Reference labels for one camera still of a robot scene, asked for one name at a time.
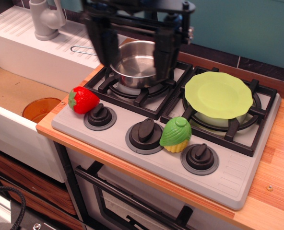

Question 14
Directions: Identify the stainless steel pot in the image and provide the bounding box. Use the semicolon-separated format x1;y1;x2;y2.
70;40;172;89

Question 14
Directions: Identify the left teal cabinet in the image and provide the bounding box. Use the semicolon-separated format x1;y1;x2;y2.
61;0;83;12

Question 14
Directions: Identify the toy corncob with green husk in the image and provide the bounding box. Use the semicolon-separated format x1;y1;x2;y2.
159;117;192;153

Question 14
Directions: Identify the red toy strawberry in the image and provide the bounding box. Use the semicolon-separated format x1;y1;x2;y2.
68;86;100;114

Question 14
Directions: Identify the middle black stove knob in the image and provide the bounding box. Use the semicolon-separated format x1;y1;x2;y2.
125;118;164;155

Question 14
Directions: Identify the wood grain drawer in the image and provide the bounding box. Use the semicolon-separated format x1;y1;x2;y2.
0;151;83;230

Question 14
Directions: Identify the black stove knob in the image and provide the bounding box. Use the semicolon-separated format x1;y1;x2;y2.
180;143;219;176
125;118;164;155
83;103;117;131

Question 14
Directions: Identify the grey toy faucet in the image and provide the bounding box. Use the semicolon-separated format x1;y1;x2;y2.
29;0;66;41

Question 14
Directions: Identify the white toy sink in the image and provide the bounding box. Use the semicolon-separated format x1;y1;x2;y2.
0;6;100;183

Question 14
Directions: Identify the left black burner grate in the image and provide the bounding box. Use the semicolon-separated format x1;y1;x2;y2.
85;61;193;120

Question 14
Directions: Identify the toy oven door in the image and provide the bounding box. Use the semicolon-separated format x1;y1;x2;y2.
67;149;236;230

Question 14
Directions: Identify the right black burner grate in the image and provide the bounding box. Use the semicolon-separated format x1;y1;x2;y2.
160;67;280;157

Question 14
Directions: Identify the black burner grate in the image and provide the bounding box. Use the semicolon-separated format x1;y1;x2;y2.
160;67;280;157
85;61;193;120

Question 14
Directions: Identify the grey toy stove top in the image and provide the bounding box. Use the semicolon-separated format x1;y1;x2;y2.
51;100;275;210

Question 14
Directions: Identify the right black stove knob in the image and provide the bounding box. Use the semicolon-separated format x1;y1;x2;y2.
180;143;219;176

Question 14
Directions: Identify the left black stove knob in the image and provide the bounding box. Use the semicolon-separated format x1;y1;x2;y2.
83;103;117;131

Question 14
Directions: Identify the light green plastic plate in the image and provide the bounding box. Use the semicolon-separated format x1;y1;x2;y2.
185;71;253;120

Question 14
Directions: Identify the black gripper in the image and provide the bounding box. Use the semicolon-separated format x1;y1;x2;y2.
82;0;196;81

